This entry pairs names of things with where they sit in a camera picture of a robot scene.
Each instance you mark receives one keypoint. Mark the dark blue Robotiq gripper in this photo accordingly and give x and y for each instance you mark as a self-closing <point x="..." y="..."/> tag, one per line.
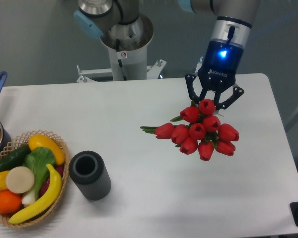
<point x="217" y="74"/>

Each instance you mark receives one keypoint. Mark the red tulip bouquet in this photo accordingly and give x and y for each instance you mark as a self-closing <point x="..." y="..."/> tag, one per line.
<point x="197" y="128"/>

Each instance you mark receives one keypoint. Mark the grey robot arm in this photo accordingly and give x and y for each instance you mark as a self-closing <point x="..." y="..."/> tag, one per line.
<point x="233" y="25"/>

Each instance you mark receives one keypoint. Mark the dark grey ribbed vase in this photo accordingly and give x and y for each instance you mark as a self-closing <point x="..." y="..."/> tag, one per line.
<point x="88" y="171"/>

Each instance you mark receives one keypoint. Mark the dark red vegetable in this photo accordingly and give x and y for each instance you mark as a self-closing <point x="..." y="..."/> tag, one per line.
<point x="60" y="170"/>

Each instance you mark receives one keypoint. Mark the yellow squash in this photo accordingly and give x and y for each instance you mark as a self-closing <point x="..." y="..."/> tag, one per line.
<point x="39" y="140"/>

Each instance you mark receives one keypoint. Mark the green bok choy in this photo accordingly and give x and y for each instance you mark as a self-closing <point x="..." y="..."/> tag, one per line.
<point x="36" y="161"/>

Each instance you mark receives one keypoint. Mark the yellow banana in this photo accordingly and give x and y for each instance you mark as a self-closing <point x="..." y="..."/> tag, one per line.
<point x="44" y="202"/>

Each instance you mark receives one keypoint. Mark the green cucumber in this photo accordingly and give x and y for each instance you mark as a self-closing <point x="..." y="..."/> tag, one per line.
<point x="14" y="159"/>

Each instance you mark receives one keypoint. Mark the woven wicker basket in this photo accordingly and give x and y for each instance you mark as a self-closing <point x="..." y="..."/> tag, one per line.
<point x="20" y="141"/>

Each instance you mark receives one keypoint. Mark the beige round disc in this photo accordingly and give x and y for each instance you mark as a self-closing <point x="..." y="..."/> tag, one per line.
<point x="19" y="180"/>

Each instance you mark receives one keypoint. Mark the orange fruit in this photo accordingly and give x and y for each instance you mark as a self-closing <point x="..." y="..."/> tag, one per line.
<point x="9" y="202"/>

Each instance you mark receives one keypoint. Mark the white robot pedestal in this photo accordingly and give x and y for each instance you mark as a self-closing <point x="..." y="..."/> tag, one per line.
<point x="127" y="48"/>

